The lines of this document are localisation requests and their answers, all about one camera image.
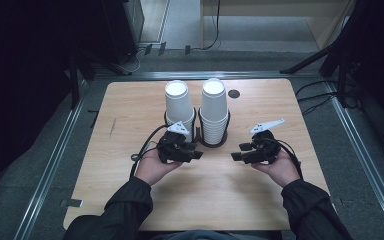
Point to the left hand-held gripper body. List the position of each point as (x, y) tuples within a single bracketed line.
[(173, 148)]

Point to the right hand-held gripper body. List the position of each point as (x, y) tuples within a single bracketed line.
[(263, 150)]

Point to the stack of white cups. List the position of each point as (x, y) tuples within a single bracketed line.
[(214, 106), (178, 103)]

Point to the person's right hand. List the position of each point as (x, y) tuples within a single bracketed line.
[(281, 170)]

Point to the person's left hand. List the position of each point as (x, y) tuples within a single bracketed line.
[(150, 168)]

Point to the black round table grommet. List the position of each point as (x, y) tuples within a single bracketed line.
[(234, 93)]

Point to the black tripod stand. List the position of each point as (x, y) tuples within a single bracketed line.
[(308, 60)]

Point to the grey tape strip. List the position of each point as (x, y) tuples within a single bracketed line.
[(71, 203)]

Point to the black metal stand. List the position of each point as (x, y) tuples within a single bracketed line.
[(74, 80)]

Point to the black cabinet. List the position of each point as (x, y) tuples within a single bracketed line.
[(121, 30)]

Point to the light wooden furniture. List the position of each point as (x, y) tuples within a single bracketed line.
[(326, 23)]

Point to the metal floor rail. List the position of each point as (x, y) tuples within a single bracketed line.
[(206, 75), (51, 166), (363, 160)]

